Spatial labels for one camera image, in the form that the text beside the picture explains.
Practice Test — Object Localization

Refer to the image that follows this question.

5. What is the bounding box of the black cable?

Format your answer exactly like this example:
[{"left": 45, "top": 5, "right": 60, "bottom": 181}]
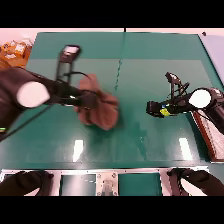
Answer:
[{"left": 0, "top": 103, "right": 54, "bottom": 144}]

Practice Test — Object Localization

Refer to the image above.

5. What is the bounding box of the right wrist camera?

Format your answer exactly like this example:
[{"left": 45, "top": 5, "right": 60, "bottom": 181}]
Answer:
[{"left": 165, "top": 71, "right": 192, "bottom": 102}]

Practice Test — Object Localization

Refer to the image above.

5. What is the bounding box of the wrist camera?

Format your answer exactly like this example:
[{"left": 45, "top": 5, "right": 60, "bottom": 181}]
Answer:
[
  {"left": 54, "top": 44, "right": 82, "bottom": 83},
  {"left": 165, "top": 71, "right": 192, "bottom": 102}
]

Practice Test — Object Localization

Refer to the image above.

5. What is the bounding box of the silver frame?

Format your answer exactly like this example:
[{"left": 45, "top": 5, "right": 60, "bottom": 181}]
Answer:
[{"left": 0, "top": 166, "right": 214, "bottom": 197}]

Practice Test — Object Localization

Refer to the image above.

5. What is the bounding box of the brown cardboard box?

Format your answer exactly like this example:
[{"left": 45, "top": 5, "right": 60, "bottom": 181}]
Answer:
[{"left": 0, "top": 39, "right": 34, "bottom": 69}]

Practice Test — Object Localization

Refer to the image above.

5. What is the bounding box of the white garment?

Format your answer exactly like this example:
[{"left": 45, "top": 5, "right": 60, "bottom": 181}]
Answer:
[{"left": 199, "top": 111, "right": 224, "bottom": 158}]

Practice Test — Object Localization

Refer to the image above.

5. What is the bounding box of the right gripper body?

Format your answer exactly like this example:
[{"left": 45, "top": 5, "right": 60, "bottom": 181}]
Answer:
[{"left": 145, "top": 100, "right": 170, "bottom": 118}]

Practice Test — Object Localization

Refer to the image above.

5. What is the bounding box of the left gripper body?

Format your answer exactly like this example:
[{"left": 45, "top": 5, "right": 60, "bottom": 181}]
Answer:
[{"left": 68, "top": 87, "right": 100, "bottom": 109}]

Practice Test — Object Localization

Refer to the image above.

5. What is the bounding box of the brown shirt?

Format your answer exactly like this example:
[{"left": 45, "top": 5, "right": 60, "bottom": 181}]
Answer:
[{"left": 73, "top": 73, "right": 120, "bottom": 131}]

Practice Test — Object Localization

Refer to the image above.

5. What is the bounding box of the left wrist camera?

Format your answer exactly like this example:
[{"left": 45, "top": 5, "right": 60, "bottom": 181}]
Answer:
[{"left": 54, "top": 44, "right": 82, "bottom": 83}]

